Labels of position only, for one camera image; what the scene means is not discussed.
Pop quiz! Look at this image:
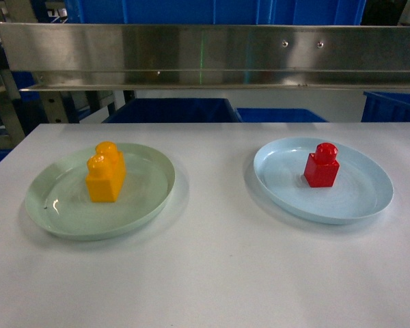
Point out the yellow two-stud toy block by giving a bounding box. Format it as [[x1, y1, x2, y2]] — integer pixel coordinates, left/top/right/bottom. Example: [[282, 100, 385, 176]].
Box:
[[85, 141, 126, 202]]

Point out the red one-stud toy block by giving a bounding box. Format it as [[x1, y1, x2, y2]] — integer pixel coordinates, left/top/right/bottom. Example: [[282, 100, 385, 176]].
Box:
[[303, 142, 340, 188]]

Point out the blue bin lower right-middle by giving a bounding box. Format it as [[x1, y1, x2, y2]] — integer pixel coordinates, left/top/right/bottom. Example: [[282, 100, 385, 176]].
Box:
[[236, 108, 327, 123]]

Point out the blue bin lower middle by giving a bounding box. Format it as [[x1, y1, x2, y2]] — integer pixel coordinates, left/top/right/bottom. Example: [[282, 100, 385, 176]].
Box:
[[104, 98, 238, 123]]

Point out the light green plastic plate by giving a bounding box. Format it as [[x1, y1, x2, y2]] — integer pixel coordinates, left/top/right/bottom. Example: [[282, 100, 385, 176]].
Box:
[[25, 143, 176, 241]]

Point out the light blue plastic plate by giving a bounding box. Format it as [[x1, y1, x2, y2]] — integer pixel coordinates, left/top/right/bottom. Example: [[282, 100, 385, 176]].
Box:
[[253, 137, 394, 225]]

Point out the blue bin far right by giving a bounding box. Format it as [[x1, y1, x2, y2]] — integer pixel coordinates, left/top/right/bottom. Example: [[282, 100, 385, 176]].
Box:
[[361, 92, 410, 122]]

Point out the large blue bin top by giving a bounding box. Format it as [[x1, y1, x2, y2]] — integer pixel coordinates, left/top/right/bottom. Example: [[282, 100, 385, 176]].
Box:
[[64, 0, 366, 25]]

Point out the steel rack upright post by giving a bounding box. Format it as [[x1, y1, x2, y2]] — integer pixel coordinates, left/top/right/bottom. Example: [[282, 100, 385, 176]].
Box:
[[0, 42, 25, 149]]

